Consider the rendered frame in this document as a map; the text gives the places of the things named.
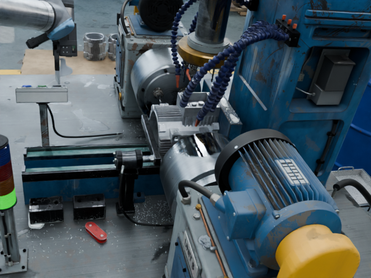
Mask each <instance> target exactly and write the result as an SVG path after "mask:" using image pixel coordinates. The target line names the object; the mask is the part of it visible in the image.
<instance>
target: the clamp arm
mask: <svg viewBox="0 0 371 278"><path fill-rule="evenodd" d="M141 123H142V126H143V129H144V133H145V136H146V140H147V144H148V146H149V150H150V153H151V161H153V164H154V166H159V165H161V156H160V153H159V151H158V144H156V141H155V138H154V135H153V132H152V129H151V126H150V118H148V117H147V115H141Z"/></svg>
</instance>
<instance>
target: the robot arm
mask: <svg viewBox="0 0 371 278"><path fill-rule="evenodd" d="M74 21H75V14H74V0H0V26H8V27H13V28H21V29H29V30H37V31H40V32H44V33H43V34H41V35H39V36H37V37H35V38H34V37H33V38H30V39H28V40H27V41H26V45H27V47H28V48H29V49H35V48H37V47H38V46H39V45H40V44H42V43H44V42H46V41H48V40H52V48H53V56H54V60H55V79H56V81H57V83H58V84H60V77H62V76H66V75H69V74H71V73H72V72H73V70H72V68H71V67H69V66H67V65H66V60H65V59H64V58H59V56H66V57H76V56H77V27H76V23H73V22H74ZM60 65H61V66H60Z"/></svg>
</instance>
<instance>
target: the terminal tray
mask: <svg viewBox="0 0 371 278"><path fill-rule="evenodd" d="M209 94H210V93H209V92H193V94H192V95H191V96H190V98H189V101H190V102H189V101H188V105H187V106H186V107H185V108H182V107H180V105H179V103H180V100H181V97H182V95H183V93H178V95H177V106H178V107H179V109H180V111H181V114H182V125H184V126H185V127H186V126H187V125H188V126H190V125H191V126H194V125H195V123H196V120H197V118H196V116H197V114H198V111H199V110H200V109H201V108H202V107H203V105H204V104H205V102H206V100H207V98H208V95H209ZM203 101H204V102H203ZM220 108H221V107H220V105H219V104H218V105H217V107H216V109H215V112H213V113H212V112H208V113H207V115H206V116H204V119H203V120H202V121H200V123H199V124H198V125H199V126H201V125H203V126H205V125H207V126H208V125H210V126H211V124H212V123H214V122H218V117H219V113H220Z"/></svg>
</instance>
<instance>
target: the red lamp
mask: <svg viewBox="0 0 371 278"><path fill-rule="evenodd" d="M12 174H13V169H12V161H11V159H10V161H9V162H8V163H7V164H5V165H3V166H0V182H1V181H5V180H7V179H9V178H10V177H11V176H12Z"/></svg>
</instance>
